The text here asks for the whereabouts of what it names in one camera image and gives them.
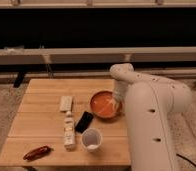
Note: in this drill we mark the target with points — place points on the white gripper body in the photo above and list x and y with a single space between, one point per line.
119 90

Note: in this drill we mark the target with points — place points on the orange ceramic bowl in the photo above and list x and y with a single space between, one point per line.
104 106

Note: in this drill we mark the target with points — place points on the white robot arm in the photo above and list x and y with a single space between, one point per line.
148 101

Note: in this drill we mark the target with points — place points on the black smartphone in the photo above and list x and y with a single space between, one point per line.
84 122

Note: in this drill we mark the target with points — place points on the white rectangular box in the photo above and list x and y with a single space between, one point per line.
66 103

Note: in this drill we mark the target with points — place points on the white plastic cup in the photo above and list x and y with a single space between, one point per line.
91 139

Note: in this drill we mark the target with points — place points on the white plastic bottle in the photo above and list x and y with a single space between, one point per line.
69 132

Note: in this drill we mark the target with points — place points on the wooden table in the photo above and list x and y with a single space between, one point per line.
39 122

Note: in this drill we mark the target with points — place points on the red chili pepper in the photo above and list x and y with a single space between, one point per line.
37 153

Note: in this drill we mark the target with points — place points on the long grey bench rail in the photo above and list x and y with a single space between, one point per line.
21 56

